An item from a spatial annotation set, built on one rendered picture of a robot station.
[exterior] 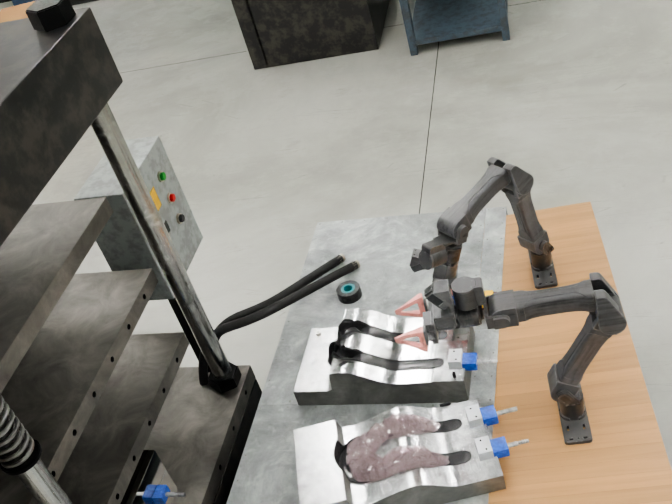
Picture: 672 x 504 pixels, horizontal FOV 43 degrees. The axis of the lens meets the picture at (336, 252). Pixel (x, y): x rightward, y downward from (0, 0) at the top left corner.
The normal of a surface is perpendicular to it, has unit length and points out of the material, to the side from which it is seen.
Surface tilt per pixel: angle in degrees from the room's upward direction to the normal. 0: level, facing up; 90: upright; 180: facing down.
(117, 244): 90
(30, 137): 90
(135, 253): 90
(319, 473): 0
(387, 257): 0
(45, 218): 0
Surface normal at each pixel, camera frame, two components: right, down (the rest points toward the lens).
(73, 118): 0.95, -0.07
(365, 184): -0.25, -0.76
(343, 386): -0.18, 0.65
